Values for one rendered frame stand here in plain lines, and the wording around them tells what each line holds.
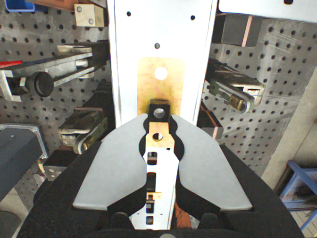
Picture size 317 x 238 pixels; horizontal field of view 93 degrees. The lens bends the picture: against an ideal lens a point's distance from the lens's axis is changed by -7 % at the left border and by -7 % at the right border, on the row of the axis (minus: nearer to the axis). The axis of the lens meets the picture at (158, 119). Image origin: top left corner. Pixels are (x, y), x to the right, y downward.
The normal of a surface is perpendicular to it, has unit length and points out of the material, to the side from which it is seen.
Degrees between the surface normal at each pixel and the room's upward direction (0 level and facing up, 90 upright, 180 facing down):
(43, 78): 81
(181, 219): 90
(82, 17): 0
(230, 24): 0
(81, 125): 90
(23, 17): 0
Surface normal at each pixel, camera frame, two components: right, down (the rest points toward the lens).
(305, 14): 0.02, 0.47
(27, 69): 0.99, 0.11
